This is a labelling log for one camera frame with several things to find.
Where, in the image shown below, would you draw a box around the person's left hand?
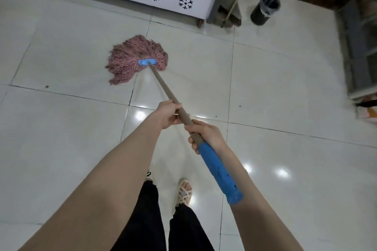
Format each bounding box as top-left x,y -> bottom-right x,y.
153,100 -> 190,129

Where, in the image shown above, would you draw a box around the person's right hand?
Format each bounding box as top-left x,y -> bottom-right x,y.
184,119 -> 231,155

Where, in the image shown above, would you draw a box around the pink string mop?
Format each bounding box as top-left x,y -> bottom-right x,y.
105,35 -> 244,205

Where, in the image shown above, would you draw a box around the person's right forearm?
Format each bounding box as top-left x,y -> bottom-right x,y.
218,145 -> 304,251

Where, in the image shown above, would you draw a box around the person's left forearm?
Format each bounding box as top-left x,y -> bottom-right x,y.
17,117 -> 164,251

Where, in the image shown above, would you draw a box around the person's right beige sandal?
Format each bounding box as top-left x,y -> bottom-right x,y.
176,178 -> 193,208

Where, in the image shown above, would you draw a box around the person's black trousers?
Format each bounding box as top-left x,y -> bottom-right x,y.
112,180 -> 216,251

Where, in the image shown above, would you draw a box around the black trash bin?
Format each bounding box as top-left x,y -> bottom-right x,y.
250,0 -> 281,26

